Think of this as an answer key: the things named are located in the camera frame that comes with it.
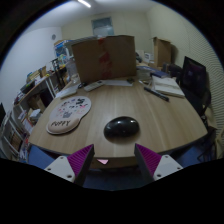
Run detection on ceiling tube light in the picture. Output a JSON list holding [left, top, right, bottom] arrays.
[[77, 0, 92, 9]]

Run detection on small brown cardboard box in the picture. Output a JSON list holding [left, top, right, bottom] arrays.
[[152, 36, 173, 68]]

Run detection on black monitor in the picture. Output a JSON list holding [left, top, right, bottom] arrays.
[[181, 55, 208, 98]]

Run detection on grey wall poster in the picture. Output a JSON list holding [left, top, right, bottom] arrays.
[[91, 16, 116, 37]]

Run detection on large brown cardboard box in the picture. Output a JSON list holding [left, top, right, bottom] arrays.
[[71, 34, 138, 85]]

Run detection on low shelf unit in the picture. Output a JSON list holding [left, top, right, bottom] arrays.
[[0, 102, 35, 162]]

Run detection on open white book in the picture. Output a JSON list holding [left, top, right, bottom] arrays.
[[151, 75, 186, 99]]

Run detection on black chair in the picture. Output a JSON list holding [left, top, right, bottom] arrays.
[[185, 87, 218, 138]]

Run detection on white paper sheet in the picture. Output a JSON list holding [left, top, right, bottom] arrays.
[[102, 78, 134, 88]]

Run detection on black marker pen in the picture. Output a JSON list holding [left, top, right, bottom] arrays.
[[143, 86, 170, 103]]

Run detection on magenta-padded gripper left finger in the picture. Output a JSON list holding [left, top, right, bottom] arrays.
[[44, 143, 96, 187]]

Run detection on white remote control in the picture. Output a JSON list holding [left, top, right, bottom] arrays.
[[83, 80, 105, 93]]

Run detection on cluttered white side desk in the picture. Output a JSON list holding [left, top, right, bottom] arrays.
[[14, 59, 68, 113]]

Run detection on black computer mouse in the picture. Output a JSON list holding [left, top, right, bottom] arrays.
[[103, 115, 140, 140]]

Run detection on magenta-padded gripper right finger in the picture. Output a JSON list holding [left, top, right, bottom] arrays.
[[134, 143, 184, 184]]

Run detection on glass display cabinet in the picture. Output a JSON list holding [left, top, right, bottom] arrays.
[[53, 39, 74, 62]]

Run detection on white printed mouse pad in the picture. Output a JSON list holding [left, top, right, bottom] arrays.
[[45, 95, 92, 136]]

